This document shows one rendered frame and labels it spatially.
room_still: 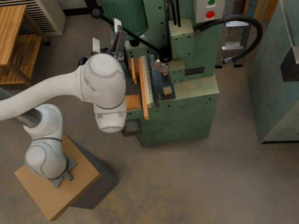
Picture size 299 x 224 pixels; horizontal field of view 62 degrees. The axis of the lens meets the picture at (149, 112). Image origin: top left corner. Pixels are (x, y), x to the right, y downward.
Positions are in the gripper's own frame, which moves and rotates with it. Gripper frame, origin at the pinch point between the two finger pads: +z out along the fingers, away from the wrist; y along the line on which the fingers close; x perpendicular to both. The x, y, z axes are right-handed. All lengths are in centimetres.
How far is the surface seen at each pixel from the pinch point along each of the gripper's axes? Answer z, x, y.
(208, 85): -2, -69, 4
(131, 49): 11.1, -24.4, -11.1
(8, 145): 13, -29, -187
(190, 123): -8, -96, -29
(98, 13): -0.8, 8.6, 6.4
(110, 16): 7.8, -1.2, 1.6
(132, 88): -1.5, -36.1, -24.0
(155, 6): 7.2, -11.0, 17.6
